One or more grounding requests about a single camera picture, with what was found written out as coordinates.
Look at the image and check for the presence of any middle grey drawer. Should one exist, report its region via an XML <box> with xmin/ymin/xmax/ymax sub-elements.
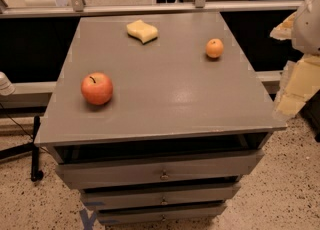
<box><xmin>81</xmin><ymin>183</ymin><xmax>240</xmax><ymax>210</ymax></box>

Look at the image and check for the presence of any orange fruit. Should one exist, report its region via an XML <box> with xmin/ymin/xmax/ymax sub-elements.
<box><xmin>206</xmin><ymin>39</ymin><xmax>224</xmax><ymax>58</ymax></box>

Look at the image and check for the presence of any grey drawer cabinet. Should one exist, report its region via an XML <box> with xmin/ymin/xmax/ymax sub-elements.
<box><xmin>34</xmin><ymin>11</ymin><xmax>288</xmax><ymax>227</ymax></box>

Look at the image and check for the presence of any top grey drawer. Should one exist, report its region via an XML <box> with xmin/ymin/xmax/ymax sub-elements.
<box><xmin>56</xmin><ymin>150</ymin><xmax>264</xmax><ymax>189</ymax></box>

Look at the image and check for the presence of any black stand leg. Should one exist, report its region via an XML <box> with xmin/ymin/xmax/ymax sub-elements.
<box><xmin>0</xmin><ymin>116</ymin><xmax>44</xmax><ymax>182</ymax></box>

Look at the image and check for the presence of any white cylindrical object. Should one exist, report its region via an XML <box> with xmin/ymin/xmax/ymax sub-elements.
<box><xmin>0</xmin><ymin>72</ymin><xmax>15</xmax><ymax>96</ymax></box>

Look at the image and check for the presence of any red apple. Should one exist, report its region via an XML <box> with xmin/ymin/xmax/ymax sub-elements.
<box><xmin>81</xmin><ymin>72</ymin><xmax>113</xmax><ymax>105</ymax></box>

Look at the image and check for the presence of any yellow sponge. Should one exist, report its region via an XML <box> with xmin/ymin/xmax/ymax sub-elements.
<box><xmin>126</xmin><ymin>20</ymin><xmax>158</xmax><ymax>44</ymax></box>

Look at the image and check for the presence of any bottom grey drawer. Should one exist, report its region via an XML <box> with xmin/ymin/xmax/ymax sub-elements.
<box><xmin>97</xmin><ymin>202</ymin><xmax>226</xmax><ymax>226</ymax></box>

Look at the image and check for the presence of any blue floor tape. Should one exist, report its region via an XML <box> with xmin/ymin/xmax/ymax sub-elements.
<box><xmin>78</xmin><ymin>201</ymin><xmax>121</xmax><ymax>230</ymax></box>

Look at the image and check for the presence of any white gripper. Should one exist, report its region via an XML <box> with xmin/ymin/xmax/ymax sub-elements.
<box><xmin>270</xmin><ymin>0</ymin><xmax>320</xmax><ymax>119</ymax></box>

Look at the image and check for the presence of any grey drawer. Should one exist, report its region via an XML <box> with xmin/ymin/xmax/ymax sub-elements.
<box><xmin>97</xmin><ymin>202</ymin><xmax>226</xmax><ymax>226</ymax></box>
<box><xmin>81</xmin><ymin>183</ymin><xmax>240</xmax><ymax>210</ymax></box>
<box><xmin>56</xmin><ymin>150</ymin><xmax>264</xmax><ymax>189</ymax></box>

